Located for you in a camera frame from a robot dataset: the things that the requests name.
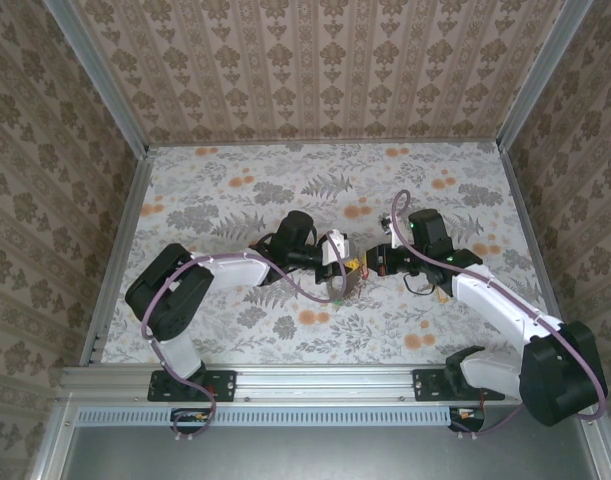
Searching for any floral patterned tablecloth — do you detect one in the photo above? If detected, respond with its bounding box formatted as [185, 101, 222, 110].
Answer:
[92, 141, 554, 369]

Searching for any grey metal panel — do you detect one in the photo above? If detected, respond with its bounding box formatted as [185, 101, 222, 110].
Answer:
[64, 405, 599, 480]

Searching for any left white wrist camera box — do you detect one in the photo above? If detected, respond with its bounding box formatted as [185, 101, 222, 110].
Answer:
[321, 228, 352, 266]

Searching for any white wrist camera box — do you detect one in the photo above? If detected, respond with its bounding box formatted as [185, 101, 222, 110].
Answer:
[321, 228, 352, 266]
[378, 215, 399, 246]

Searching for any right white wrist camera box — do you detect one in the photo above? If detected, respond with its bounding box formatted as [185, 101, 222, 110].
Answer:
[378, 215, 399, 246]

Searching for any aluminium table side rail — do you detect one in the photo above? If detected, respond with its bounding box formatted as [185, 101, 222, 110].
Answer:
[498, 144, 561, 326]
[79, 147, 157, 369]

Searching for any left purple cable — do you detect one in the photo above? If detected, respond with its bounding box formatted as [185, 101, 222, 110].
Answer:
[141, 232, 349, 444]

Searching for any purple cable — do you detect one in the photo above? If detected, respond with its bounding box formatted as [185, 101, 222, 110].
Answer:
[389, 189, 611, 442]
[141, 232, 349, 444]

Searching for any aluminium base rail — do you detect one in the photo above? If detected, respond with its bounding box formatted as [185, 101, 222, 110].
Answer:
[59, 364, 599, 402]

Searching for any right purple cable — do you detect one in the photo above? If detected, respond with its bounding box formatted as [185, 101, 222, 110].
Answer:
[389, 189, 611, 442]

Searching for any white slotted cable duct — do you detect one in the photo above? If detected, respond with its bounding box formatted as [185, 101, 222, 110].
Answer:
[77, 405, 454, 427]

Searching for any aluminium frame post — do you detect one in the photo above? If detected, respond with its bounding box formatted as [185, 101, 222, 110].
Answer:
[497, 0, 594, 151]
[42, 0, 151, 157]

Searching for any aluminium lower frame bar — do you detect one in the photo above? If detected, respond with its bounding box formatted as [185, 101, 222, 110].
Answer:
[29, 392, 79, 480]
[577, 414, 611, 480]

